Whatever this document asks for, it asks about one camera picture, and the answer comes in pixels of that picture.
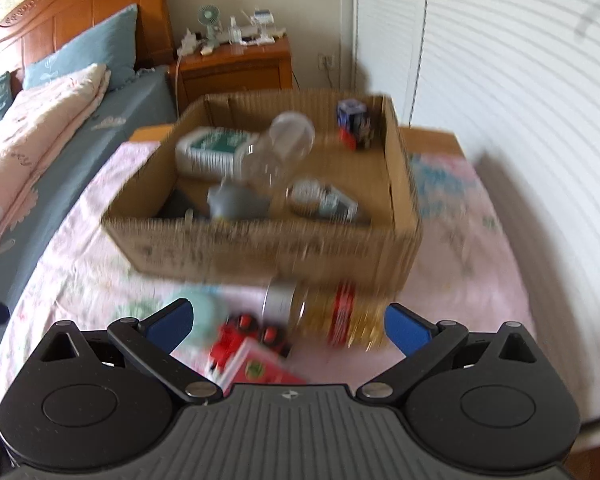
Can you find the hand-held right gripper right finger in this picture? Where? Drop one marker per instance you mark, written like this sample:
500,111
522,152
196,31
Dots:
407,330

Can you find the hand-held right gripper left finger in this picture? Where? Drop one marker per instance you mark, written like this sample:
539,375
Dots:
170,325

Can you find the amber capsule bottle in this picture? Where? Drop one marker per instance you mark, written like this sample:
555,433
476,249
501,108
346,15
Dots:
325,315

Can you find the cardboard box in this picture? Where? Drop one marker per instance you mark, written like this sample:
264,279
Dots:
260,255

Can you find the black digital timer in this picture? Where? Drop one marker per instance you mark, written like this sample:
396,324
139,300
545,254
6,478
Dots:
177,205

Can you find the grey elephant toy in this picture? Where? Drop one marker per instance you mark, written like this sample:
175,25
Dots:
235,202

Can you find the clear correction tape dispenser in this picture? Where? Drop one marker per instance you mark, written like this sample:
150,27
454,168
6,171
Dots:
325,202

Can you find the white green-label swab container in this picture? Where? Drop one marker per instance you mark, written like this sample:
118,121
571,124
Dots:
205,155

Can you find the clear plastic jar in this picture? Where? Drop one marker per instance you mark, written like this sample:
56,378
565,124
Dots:
280,150

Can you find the black cube with red buttons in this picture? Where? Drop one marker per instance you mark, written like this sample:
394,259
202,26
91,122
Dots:
355,120

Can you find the mint green egg-shaped toy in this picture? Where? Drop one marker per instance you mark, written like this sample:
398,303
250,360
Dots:
205,320

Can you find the small red toy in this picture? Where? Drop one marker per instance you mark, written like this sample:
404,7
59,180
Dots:
230,345

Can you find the pink floral tablecloth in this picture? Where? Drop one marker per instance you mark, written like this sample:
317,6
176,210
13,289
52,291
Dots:
455,285

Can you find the pink flat plastic case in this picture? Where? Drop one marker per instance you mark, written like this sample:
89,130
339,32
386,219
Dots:
265,367

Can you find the pink floral quilt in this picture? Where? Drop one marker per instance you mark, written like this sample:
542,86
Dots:
30,135

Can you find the blue bed sheet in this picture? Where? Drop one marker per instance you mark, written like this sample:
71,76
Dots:
130,105

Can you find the wide white louvred door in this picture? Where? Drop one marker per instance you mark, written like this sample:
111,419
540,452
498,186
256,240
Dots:
520,135

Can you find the wooden nightstand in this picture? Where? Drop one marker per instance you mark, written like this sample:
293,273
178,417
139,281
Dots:
235,70

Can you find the white power strip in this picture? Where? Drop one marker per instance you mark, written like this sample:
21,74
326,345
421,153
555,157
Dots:
188,44

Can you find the large blue pillow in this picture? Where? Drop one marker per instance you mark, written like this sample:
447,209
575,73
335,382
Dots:
90,45

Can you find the narrow white louvred door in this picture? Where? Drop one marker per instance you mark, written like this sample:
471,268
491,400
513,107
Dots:
390,35

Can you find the clear spray bottle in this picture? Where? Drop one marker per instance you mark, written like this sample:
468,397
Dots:
235,30

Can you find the small green desk fan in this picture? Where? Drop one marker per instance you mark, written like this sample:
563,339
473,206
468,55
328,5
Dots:
209,17

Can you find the white phone stand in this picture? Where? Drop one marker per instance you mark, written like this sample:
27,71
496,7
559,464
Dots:
260,22

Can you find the wooden bed headboard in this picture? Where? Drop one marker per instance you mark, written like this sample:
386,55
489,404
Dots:
80,10

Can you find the low wall outlet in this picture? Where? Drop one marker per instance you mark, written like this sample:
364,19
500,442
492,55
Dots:
326,60

